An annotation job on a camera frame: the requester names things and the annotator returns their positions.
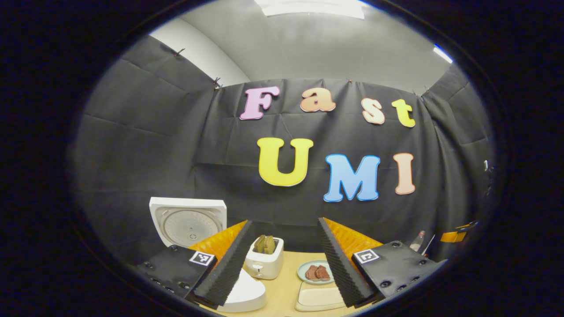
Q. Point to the white toaster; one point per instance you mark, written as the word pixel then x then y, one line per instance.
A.
pixel 264 264

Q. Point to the pale green plate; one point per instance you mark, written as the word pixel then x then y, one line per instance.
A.
pixel 302 269

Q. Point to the red meat slice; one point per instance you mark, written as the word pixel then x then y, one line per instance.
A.
pixel 311 273
pixel 323 273

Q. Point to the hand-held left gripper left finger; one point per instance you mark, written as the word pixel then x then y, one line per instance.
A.
pixel 220 281

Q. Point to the black backdrop cloth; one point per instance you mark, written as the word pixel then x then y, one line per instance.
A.
pixel 154 154

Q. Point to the brown bread slice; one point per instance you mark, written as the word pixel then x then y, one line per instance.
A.
pixel 259 244
pixel 269 244

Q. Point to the cream cutting board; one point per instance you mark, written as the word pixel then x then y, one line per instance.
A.
pixel 317 297

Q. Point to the white rice cooker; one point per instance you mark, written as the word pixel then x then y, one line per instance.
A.
pixel 189 222

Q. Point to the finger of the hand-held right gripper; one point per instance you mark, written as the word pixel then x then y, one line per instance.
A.
pixel 460 232

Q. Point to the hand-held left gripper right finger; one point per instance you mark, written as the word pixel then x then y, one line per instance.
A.
pixel 343 273

